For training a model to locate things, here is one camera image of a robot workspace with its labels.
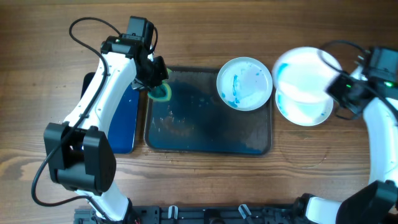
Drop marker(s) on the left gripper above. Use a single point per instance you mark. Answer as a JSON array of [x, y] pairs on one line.
[[161, 74]]

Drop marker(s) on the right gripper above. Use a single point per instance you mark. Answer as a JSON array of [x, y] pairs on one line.
[[333, 87]]

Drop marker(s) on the green yellow sponge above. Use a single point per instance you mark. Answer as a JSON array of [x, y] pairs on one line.
[[161, 93]]

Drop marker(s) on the white plate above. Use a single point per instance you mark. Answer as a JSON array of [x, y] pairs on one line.
[[303, 114], [244, 84], [304, 73]]

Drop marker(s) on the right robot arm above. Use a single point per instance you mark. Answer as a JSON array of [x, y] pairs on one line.
[[370, 91]]

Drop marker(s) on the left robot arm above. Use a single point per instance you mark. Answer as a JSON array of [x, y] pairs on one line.
[[79, 156]]

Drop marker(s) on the dark brown serving tray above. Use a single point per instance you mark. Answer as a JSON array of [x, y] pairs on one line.
[[196, 119]]

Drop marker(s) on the black water tray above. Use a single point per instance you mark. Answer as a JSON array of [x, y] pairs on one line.
[[115, 112]]

